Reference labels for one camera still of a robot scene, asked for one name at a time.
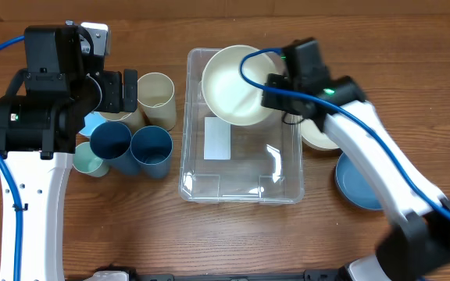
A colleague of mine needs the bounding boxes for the light blue small cup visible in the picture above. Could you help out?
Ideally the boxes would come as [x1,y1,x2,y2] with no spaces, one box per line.
[79,112,106,138]

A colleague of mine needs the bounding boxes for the cream bowl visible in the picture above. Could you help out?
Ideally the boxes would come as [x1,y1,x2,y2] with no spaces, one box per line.
[300,119,339,151]
[202,45,279,126]

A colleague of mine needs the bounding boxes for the dark blue bowl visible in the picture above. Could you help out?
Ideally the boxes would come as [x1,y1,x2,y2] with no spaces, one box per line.
[334,154,383,211]

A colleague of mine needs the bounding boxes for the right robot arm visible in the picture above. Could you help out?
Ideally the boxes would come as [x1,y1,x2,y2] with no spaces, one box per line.
[262,38,450,280]

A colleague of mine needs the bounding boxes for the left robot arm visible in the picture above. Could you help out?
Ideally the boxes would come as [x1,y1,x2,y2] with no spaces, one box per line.
[0,23,137,280]

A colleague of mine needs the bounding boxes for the white label in container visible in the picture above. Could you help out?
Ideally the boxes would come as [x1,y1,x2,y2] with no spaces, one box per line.
[204,117,231,160]

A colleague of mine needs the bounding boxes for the clear plastic storage container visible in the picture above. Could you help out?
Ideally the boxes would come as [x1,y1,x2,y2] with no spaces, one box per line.
[179,48,305,205]

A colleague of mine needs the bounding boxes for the tall beige cup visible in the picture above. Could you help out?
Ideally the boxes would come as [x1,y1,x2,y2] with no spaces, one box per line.
[100,108,146,133]
[137,73,177,130]

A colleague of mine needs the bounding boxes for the tall dark blue cup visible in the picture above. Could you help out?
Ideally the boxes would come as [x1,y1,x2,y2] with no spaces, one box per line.
[90,122,141,176]

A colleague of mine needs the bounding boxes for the mint green small cup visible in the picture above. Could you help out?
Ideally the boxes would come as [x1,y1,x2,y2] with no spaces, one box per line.
[73,142,109,177]

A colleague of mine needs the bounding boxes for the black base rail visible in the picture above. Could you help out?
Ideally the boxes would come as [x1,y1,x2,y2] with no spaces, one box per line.
[68,265,351,281]

